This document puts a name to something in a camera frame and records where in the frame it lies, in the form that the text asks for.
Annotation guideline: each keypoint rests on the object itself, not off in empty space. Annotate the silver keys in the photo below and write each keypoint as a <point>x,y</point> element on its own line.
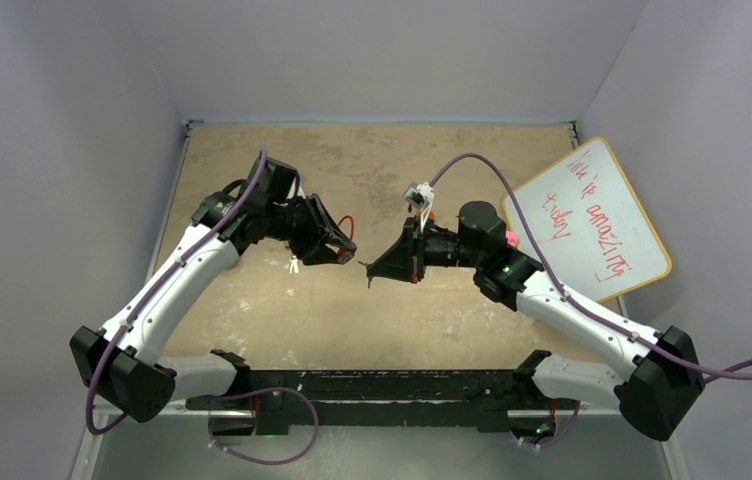
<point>293,265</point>

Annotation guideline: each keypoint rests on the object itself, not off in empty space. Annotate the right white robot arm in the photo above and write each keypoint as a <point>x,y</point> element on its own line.
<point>581,318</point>

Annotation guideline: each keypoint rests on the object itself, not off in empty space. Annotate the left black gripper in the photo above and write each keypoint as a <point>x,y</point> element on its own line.
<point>321,228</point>

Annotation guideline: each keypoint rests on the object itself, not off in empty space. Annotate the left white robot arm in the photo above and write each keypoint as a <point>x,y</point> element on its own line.
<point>177,298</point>

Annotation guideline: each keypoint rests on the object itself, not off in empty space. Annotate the red cable lock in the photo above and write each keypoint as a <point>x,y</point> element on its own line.
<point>347,224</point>

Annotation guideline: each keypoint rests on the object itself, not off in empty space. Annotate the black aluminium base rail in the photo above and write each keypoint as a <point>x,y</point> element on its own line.
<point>482,399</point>

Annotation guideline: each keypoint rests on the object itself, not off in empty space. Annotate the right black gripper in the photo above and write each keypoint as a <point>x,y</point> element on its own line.
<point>403,262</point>

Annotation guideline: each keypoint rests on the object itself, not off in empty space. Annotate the whiteboard with yellow frame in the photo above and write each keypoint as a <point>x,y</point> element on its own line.
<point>583,216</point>

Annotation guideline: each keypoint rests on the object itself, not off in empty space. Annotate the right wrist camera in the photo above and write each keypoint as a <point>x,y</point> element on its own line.
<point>420,197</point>

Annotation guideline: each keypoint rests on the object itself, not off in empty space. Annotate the pink cap bottle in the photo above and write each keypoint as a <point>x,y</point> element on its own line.
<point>512,239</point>

